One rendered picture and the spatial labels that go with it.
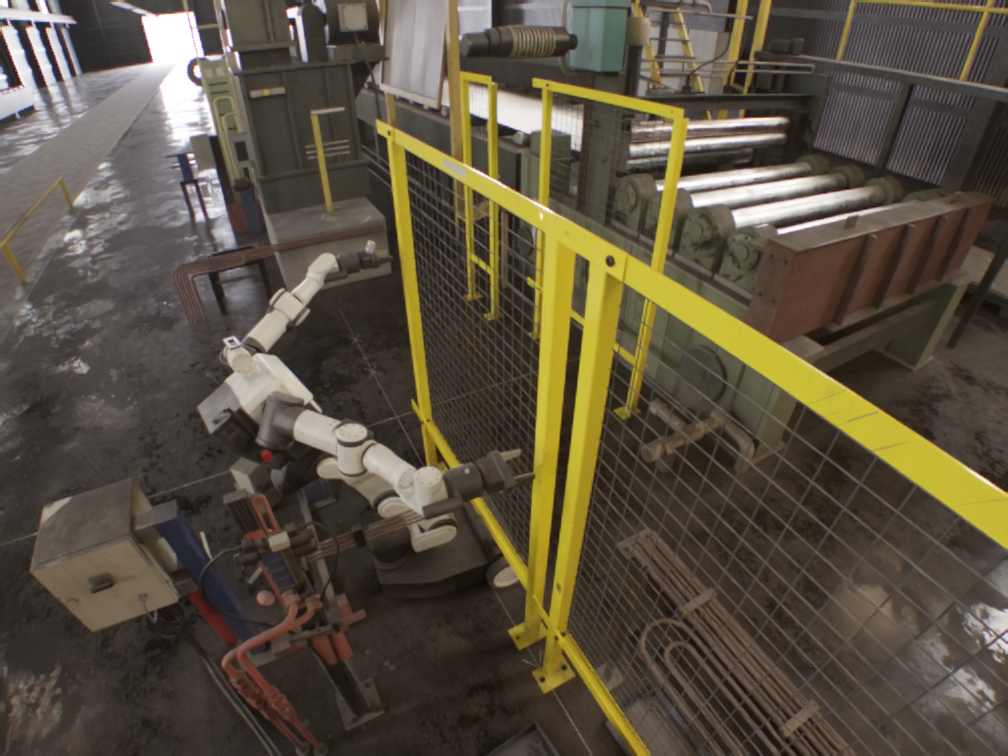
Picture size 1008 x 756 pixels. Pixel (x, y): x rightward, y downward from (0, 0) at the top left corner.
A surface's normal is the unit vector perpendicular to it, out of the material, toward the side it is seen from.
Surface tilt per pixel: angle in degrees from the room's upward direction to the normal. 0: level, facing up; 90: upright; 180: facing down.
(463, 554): 0
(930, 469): 90
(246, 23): 90
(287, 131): 90
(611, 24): 90
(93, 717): 0
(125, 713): 0
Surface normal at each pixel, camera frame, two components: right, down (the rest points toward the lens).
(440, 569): 0.00, -0.79
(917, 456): -0.88, 0.29
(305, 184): 0.47, 0.54
